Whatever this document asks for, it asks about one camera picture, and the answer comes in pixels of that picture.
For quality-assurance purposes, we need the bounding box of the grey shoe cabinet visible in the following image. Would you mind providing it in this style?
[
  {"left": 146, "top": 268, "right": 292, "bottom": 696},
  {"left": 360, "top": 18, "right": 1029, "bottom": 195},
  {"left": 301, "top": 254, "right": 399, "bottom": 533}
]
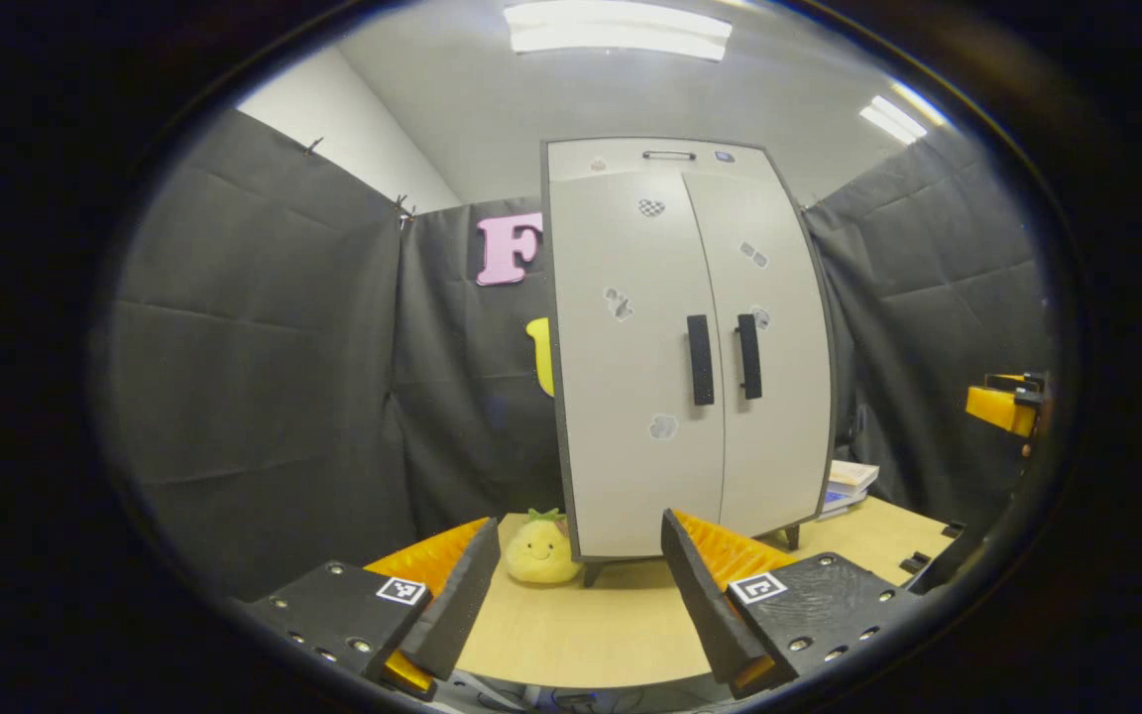
[{"left": 539, "top": 137, "right": 838, "bottom": 588}]

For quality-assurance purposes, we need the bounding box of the large ceiling light panel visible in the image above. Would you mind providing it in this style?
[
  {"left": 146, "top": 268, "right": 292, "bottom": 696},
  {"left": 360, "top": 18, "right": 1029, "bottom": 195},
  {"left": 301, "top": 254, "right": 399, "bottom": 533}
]
[{"left": 504, "top": 0, "right": 734, "bottom": 62}]

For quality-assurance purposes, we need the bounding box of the grey shoe cabinet door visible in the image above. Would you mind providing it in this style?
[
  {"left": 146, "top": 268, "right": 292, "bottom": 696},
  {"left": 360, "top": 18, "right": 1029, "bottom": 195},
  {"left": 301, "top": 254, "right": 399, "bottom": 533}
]
[
  {"left": 682, "top": 171, "right": 835, "bottom": 541},
  {"left": 548, "top": 169, "right": 728, "bottom": 561}
]

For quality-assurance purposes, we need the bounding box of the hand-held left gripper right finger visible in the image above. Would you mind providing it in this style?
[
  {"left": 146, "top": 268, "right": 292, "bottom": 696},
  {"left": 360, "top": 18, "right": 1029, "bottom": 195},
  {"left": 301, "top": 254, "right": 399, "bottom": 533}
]
[{"left": 660, "top": 508, "right": 921, "bottom": 698}]

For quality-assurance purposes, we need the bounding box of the yellow plush toy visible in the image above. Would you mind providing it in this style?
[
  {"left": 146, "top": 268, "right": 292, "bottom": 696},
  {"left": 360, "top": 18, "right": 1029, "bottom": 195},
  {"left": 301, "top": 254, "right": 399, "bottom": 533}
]
[{"left": 504, "top": 508, "right": 584, "bottom": 586}]

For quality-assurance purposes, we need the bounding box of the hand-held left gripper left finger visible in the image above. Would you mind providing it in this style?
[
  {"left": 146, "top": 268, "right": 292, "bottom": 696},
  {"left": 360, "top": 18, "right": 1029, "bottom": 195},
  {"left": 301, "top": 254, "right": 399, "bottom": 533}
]
[{"left": 239, "top": 516, "right": 503, "bottom": 700}]

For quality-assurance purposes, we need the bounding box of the black backdrop cloth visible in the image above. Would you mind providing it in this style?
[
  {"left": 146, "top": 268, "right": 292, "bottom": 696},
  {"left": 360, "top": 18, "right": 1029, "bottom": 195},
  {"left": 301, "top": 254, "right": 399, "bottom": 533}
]
[{"left": 95, "top": 109, "right": 1053, "bottom": 596}]

